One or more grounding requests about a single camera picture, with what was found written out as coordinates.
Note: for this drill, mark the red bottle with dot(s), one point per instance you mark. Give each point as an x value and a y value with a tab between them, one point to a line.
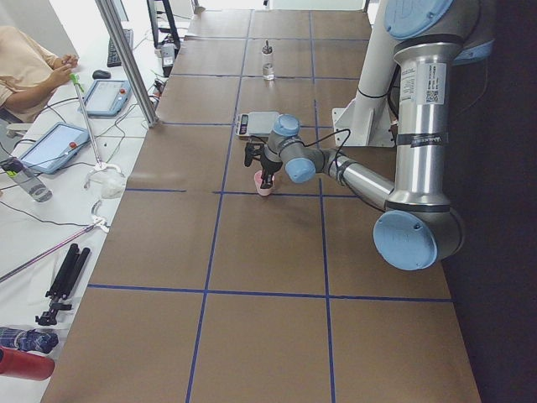
24	365

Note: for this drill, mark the silver grabber stick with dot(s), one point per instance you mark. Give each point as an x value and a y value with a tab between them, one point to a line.
100	165

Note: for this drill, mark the person's hand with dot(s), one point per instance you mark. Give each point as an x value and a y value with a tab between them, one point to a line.
62	69

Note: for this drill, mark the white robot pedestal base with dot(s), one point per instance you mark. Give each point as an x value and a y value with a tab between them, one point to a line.
367	115

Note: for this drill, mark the clear water bottle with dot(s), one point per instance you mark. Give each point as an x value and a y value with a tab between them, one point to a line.
26	179

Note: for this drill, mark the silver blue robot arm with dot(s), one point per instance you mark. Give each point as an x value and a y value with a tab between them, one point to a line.
402	98

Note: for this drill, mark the blue teach pendant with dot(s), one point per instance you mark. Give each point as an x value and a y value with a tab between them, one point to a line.
55	149
106	98

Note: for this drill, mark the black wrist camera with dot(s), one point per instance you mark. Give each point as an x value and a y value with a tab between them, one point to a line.
252	152

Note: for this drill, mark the glass sauce bottle metal spout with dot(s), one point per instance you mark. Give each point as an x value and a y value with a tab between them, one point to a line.
268	61

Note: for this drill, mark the blue folded umbrella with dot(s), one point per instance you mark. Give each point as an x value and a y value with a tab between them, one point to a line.
28	340

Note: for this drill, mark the far blue teach pendant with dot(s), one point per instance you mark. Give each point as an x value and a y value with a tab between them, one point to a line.
106	98

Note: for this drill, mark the silver digital kitchen scale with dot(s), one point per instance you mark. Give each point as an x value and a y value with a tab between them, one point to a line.
259	124

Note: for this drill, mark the pink paper cup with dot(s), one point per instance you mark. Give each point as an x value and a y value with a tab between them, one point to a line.
263	187

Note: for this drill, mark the black computer mouse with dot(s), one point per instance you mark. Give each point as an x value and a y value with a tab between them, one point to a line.
101	75

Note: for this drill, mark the white crumpled cloth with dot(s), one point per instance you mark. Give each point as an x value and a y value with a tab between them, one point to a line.
106	184

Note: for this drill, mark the pink grabber stick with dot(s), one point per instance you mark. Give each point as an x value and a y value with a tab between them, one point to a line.
97	221

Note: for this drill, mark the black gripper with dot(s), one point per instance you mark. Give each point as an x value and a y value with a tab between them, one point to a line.
268	164

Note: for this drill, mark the aluminium frame post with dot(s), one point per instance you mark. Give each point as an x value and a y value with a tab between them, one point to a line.
115	30

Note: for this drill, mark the person in beige shirt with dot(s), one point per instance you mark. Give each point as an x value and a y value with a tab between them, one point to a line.
25	74

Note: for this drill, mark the black folded tripod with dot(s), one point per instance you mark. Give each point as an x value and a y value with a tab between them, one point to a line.
64	284

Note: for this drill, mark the near blue teach pendant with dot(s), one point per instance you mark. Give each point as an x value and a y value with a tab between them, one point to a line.
55	149

